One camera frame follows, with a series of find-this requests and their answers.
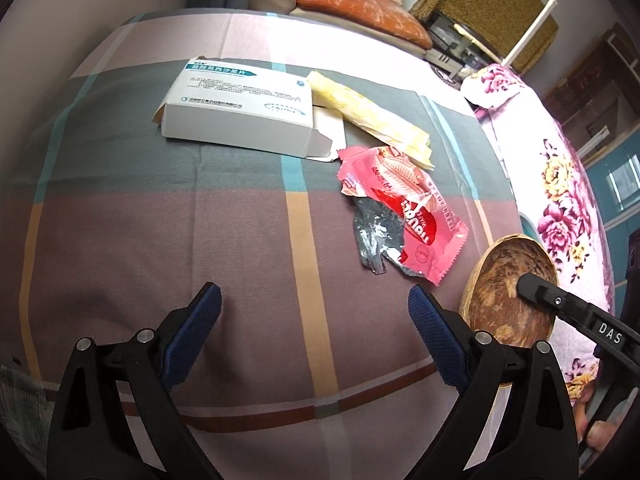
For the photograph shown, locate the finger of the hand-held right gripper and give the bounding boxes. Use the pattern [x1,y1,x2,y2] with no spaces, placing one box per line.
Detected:
[515,271,637,357]

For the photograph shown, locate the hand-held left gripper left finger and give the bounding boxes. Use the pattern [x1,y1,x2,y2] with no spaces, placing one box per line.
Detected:
[47,282,223,480]

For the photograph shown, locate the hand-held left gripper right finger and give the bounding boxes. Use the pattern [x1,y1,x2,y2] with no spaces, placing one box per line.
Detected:
[400,284,583,480]

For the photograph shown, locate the brown coconut shell bowl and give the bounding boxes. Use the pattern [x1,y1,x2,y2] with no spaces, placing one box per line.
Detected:
[459,234,560,348]

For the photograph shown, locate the red snack wrapper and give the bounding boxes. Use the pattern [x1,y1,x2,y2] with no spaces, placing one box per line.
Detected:
[336,145,470,287]

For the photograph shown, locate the person's right hand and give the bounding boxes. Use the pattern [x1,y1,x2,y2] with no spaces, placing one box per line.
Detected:
[572,385,623,458]

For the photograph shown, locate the pink and grey plaid bedsheet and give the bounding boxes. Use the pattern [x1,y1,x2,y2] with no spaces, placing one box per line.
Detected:
[0,10,526,480]

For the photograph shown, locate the pink floral blanket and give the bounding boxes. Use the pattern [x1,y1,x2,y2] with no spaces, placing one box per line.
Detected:
[460,63,631,401]

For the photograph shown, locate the teal cabinet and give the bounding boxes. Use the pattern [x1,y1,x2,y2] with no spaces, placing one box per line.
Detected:
[585,150,640,241]

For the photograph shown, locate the white medicine box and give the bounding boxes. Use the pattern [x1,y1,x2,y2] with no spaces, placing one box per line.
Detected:
[152,55,346,163]

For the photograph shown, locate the wooden shelf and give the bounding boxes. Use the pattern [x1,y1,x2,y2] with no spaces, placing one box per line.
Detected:
[542,25,640,161]

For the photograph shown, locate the yellow plastic wrapper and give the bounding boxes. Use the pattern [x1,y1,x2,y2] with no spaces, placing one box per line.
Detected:
[306,70,435,170]

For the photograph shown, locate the white pole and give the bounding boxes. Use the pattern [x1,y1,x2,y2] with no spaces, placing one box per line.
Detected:
[501,0,558,68]

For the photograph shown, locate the glass cabinet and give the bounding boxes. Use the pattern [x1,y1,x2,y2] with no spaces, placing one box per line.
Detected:
[425,10,496,81]

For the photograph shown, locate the orange cushion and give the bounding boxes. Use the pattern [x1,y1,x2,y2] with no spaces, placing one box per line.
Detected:
[295,0,433,51]

